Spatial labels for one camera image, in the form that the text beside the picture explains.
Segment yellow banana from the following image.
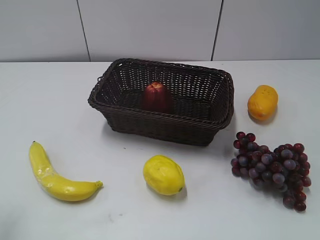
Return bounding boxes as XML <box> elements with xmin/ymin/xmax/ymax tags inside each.
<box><xmin>28</xmin><ymin>141</ymin><xmax>103</xmax><ymax>202</ymax></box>

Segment dark red apple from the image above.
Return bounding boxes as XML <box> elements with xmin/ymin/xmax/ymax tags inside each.
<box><xmin>141</xmin><ymin>81</ymin><xmax>173</xmax><ymax>114</ymax></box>

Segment dark woven wicker basket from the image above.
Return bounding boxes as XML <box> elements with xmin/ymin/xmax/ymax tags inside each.
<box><xmin>88</xmin><ymin>58</ymin><xmax>234</xmax><ymax>146</ymax></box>

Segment yellow lemon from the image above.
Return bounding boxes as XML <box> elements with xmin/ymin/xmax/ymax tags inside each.
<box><xmin>142</xmin><ymin>155</ymin><xmax>186</xmax><ymax>196</ymax></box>

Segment orange mango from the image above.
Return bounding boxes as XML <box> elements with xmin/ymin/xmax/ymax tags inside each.
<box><xmin>247</xmin><ymin>85</ymin><xmax>279</xmax><ymax>121</ymax></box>

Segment purple grape bunch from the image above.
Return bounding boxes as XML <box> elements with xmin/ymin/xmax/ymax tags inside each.
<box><xmin>230</xmin><ymin>131</ymin><xmax>312</xmax><ymax>213</ymax></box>

